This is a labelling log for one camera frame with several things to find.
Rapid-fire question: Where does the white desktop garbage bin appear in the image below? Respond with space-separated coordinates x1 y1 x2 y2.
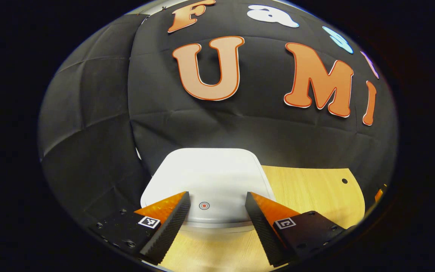
140 148 276 233

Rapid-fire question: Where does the wooden desktop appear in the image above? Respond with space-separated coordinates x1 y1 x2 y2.
157 165 366 272

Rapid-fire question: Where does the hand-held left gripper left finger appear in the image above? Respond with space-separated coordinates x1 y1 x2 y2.
96 191 191 266

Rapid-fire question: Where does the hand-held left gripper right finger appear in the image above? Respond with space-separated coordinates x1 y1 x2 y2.
245 192 348 267

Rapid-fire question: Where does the black backdrop cloth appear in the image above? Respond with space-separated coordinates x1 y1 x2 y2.
38 0 398 227

